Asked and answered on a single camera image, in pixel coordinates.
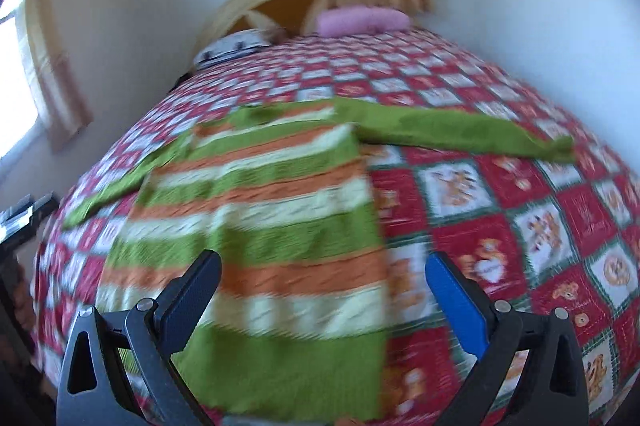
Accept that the pink folded blanket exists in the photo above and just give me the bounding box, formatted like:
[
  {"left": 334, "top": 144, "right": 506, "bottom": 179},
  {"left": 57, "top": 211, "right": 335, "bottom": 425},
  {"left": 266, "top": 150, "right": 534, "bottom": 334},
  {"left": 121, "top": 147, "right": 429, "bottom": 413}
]
[{"left": 317, "top": 5, "right": 411, "bottom": 38}]

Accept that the yellow curtain at left window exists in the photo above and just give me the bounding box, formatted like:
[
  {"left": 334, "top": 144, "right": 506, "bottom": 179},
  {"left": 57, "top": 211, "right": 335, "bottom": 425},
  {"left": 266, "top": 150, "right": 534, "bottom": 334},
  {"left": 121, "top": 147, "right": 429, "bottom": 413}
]
[{"left": 16, "top": 0, "right": 92, "bottom": 153}]

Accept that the red patchwork bedspread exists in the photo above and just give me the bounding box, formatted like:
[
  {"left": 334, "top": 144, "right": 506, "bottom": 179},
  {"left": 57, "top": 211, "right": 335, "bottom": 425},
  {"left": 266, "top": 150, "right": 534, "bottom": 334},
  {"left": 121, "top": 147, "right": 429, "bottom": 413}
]
[{"left": 61, "top": 30, "right": 639, "bottom": 425}]

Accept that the cream wooden headboard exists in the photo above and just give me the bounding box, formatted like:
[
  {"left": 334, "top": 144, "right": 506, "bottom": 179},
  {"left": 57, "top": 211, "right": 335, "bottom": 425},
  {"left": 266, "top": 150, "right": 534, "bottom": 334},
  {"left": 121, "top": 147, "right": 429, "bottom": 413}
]
[{"left": 192, "top": 0, "right": 396, "bottom": 56}]

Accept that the green orange striped knit sweater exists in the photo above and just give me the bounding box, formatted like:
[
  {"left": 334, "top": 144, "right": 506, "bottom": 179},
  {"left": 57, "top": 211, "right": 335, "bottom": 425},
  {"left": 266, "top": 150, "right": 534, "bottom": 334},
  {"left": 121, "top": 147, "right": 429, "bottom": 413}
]
[{"left": 64, "top": 97, "right": 574, "bottom": 422}]

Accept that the dark furniture beside bed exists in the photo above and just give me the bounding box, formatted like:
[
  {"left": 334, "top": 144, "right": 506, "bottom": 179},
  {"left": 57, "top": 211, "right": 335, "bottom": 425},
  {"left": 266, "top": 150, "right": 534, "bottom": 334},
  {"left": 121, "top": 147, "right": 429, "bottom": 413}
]
[{"left": 0, "top": 191, "right": 61, "bottom": 426}]

